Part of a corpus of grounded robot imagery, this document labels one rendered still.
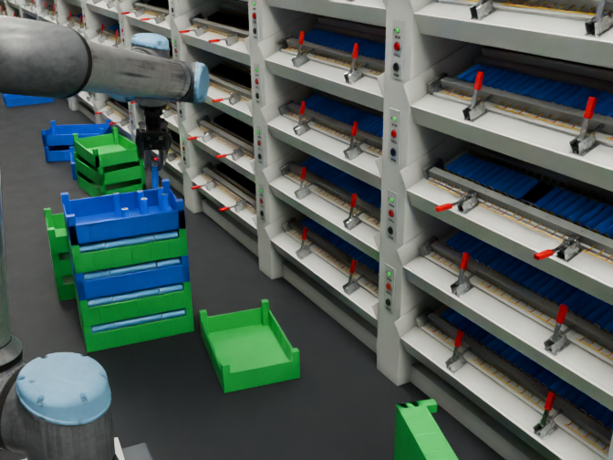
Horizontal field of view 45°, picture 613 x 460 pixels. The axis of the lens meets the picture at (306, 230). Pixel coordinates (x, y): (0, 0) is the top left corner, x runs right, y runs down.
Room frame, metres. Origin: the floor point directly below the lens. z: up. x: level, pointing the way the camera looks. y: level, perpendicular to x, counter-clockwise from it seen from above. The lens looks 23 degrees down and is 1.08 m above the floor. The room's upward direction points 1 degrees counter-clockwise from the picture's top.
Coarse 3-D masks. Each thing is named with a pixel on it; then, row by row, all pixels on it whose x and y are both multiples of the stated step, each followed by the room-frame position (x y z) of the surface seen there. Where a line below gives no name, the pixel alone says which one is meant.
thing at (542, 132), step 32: (448, 64) 1.60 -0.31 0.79; (480, 64) 1.58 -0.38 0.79; (512, 64) 1.51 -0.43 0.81; (544, 64) 1.45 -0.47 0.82; (576, 64) 1.38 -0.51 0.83; (416, 96) 1.56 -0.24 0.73; (448, 96) 1.51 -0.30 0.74; (480, 96) 1.46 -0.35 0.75; (512, 96) 1.38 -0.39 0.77; (544, 96) 1.36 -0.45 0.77; (576, 96) 1.31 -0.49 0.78; (608, 96) 1.27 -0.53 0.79; (448, 128) 1.45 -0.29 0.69; (480, 128) 1.36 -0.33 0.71; (512, 128) 1.32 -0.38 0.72; (544, 128) 1.28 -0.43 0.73; (576, 128) 1.24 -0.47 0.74; (608, 128) 1.18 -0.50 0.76; (544, 160) 1.23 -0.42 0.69; (576, 160) 1.16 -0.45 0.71; (608, 160) 1.12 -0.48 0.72
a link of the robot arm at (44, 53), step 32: (0, 32) 1.10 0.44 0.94; (32, 32) 1.12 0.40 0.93; (64, 32) 1.16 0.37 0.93; (0, 64) 1.09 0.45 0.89; (32, 64) 1.10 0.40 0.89; (64, 64) 1.13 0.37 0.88; (96, 64) 1.23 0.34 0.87; (128, 64) 1.34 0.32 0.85; (160, 64) 1.48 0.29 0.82; (192, 64) 1.65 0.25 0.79; (32, 96) 1.14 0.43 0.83; (64, 96) 1.17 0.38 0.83; (160, 96) 1.50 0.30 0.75; (192, 96) 1.62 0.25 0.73
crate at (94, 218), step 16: (144, 192) 1.99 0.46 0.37; (64, 208) 1.86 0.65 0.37; (80, 208) 1.93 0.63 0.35; (96, 208) 1.94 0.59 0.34; (112, 208) 1.96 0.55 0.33; (128, 208) 1.98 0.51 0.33; (176, 208) 1.84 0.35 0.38; (80, 224) 1.74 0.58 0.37; (96, 224) 1.75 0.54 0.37; (112, 224) 1.77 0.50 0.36; (128, 224) 1.78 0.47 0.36; (144, 224) 1.80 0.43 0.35; (160, 224) 1.81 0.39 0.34; (176, 224) 1.83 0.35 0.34; (80, 240) 1.74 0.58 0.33; (96, 240) 1.75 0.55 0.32
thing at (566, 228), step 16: (432, 176) 1.54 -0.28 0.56; (448, 176) 1.50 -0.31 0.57; (480, 192) 1.41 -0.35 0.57; (512, 208) 1.33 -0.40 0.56; (528, 208) 1.30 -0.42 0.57; (544, 224) 1.26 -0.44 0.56; (560, 224) 1.23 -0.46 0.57; (560, 240) 1.20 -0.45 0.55; (592, 240) 1.16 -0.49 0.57; (608, 240) 1.14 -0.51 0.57
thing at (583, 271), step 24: (456, 144) 1.62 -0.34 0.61; (408, 168) 1.55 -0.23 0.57; (408, 192) 1.55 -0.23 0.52; (432, 192) 1.51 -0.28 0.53; (456, 216) 1.40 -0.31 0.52; (480, 216) 1.36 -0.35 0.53; (504, 216) 1.34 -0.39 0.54; (504, 240) 1.28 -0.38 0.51; (528, 240) 1.24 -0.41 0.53; (552, 240) 1.22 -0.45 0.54; (552, 264) 1.18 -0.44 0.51; (576, 264) 1.14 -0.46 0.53; (600, 264) 1.12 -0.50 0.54; (600, 288) 1.09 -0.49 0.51
